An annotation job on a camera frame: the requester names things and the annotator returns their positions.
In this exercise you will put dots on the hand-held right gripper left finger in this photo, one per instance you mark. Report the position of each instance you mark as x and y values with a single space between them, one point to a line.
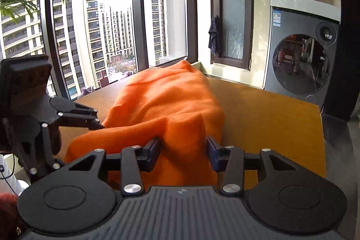
153 154

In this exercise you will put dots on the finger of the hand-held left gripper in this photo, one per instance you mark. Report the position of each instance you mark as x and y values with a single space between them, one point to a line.
49 144
81 120

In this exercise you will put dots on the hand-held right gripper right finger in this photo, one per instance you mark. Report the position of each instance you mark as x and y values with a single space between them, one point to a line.
212 152

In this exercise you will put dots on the orange pumpkin costume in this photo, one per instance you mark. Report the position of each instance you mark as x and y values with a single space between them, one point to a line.
168 99

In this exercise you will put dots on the dark red cloth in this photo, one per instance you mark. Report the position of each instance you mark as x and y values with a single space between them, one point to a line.
9 214

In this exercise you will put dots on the dark hanging cloth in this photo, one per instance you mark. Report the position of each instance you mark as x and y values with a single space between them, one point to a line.
214 34

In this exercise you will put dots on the frosted glass door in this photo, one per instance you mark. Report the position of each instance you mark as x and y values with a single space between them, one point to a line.
233 18

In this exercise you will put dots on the grey washing machine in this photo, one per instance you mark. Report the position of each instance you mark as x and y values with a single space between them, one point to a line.
289 26

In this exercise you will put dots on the white sink counter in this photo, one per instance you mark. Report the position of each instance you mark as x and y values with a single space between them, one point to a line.
303 2

